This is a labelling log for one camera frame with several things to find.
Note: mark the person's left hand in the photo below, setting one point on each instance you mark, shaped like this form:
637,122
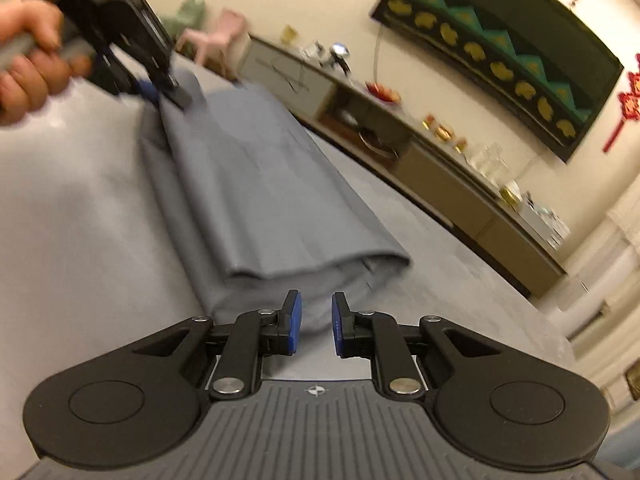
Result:
30,85

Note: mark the long tv cabinet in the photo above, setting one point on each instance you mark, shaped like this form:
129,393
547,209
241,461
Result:
440,180

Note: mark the small yellow ornament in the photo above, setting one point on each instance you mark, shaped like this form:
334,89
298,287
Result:
290,35

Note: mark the green child chair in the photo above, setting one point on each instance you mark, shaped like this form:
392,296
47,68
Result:
187,15

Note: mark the white storage box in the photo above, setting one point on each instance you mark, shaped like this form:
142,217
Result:
545,222

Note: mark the grey garment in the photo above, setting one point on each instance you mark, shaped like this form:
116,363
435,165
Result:
260,185

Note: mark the gold bowl ornament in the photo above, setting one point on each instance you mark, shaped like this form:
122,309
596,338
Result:
443,132

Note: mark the tray of glass cups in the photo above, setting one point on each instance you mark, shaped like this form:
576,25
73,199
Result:
485,162

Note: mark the wall television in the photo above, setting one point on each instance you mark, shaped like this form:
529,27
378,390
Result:
500,35

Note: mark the small amber jar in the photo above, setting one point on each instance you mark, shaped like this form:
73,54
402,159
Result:
428,120
460,145

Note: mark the red fruit plate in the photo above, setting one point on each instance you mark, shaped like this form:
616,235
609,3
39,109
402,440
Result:
384,93

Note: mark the red knot ornament with tassel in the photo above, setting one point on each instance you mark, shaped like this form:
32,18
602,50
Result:
631,102

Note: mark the small white gadget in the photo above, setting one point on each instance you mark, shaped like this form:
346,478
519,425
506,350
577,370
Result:
340,51

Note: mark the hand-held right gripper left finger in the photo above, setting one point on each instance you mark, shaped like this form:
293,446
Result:
292,322

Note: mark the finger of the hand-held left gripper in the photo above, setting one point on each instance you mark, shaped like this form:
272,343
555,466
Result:
148,92
175,92

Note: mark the pink child chair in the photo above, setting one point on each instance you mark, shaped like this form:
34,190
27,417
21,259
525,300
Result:
220,30

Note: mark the gold tissue box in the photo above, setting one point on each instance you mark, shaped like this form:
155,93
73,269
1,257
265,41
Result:
510,196

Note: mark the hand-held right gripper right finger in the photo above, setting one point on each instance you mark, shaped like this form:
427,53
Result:
340,325

